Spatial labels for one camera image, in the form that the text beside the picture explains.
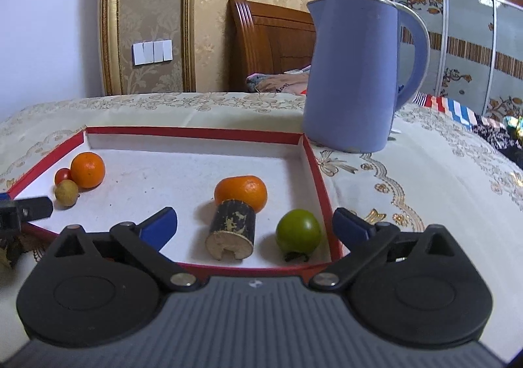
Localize green tomato with stem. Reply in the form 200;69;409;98
276;208;323;262

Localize pink pillow on bed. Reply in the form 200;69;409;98
245;65;310;96

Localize orange tangerine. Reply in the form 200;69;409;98
214;176;268;213
70;152;106;189

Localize colourful striped bedding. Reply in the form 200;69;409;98
412;93;522;168

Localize wooden bed headboard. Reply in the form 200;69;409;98
227;0;315;92

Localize white wall switch panel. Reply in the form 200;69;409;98
131;39;174;66

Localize gold wall panel frame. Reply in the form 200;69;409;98
99;0;196;95

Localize large dark log piece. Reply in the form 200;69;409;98
205;200;256;260

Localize blue electric kettle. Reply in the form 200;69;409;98
302;0;430;154

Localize patterned wardrobe sliding doors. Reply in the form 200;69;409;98
394;0;522;120

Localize embroidered cream tablecloth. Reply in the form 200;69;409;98
1;93;522;360

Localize yellow longan fruit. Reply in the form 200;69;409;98
54;179;79;208

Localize red shallow box tray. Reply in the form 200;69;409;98
7;126;342;278

